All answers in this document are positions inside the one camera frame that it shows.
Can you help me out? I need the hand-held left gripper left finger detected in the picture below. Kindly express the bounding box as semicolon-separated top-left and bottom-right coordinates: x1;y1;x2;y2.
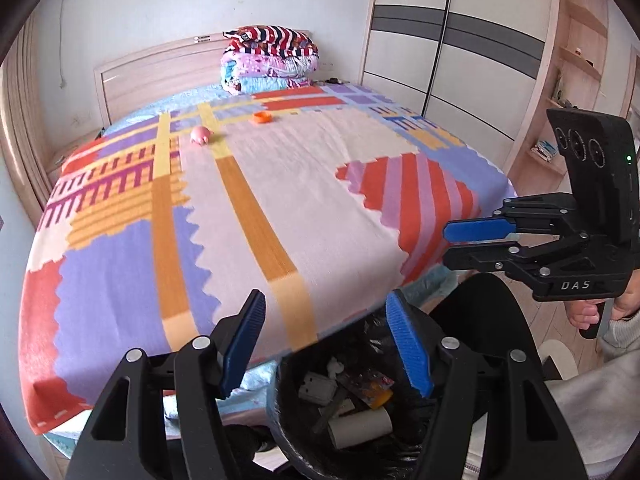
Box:
65;289;267;480

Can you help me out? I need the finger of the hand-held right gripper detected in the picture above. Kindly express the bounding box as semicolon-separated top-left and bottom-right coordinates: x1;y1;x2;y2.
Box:
441;233;609;287
442;191;582;244

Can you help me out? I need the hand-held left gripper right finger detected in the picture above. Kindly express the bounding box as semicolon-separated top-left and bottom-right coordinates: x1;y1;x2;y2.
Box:
385;290;588;480

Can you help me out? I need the printed packet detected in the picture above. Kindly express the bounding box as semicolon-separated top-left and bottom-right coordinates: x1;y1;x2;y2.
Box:
345;367;396;398

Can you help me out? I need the white plastic box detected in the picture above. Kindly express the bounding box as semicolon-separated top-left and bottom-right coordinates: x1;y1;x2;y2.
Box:
299;372;338;404

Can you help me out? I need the black trash bin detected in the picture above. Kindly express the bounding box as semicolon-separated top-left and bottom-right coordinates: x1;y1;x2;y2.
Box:
267;305;483;480

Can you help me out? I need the person's right forearm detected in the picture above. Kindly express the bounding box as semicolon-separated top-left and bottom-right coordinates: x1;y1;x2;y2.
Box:
599;316;640;362

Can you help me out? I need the person's right hand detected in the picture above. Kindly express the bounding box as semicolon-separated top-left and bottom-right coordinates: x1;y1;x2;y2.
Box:
567;269;640;331

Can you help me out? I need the stack of books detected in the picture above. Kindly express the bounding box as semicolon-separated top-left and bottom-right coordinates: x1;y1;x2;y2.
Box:
530;140;559;164

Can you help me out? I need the white paper tube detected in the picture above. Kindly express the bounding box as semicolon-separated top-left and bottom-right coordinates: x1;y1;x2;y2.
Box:
327;406;394;450

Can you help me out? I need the white rounded object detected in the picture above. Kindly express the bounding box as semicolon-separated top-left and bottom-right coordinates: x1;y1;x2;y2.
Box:
540;340;577;382

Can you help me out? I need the colourful patterned blanket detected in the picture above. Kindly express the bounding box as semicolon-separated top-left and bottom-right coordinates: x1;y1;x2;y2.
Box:
20;82;518;436

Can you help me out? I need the wooden open shelf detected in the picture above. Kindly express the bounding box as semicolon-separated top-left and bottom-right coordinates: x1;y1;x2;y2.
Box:
505;0;640;201

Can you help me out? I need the white wardrobe with grey stripes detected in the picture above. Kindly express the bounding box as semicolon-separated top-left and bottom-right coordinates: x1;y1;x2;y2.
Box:
360;0;561;171

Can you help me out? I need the person's grey clothing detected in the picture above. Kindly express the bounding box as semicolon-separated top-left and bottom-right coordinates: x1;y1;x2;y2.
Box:
465;352;640;480

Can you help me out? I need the wooden nightstand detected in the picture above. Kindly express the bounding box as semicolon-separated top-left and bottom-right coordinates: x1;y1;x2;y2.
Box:
47;130;107;187

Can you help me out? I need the blue patterned folded quilt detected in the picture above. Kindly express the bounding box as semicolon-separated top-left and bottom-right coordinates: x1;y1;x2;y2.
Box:
222;72;313;96

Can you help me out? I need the wooden headboard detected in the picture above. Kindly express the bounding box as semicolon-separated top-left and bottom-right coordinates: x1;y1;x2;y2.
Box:
94;30;241;128

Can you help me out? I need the striped folded quilt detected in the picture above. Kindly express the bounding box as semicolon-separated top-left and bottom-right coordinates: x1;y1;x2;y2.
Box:
222;25;319;58

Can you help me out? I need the beige curtain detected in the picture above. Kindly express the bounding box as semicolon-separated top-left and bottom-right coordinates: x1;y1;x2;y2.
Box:
0;15;53;228

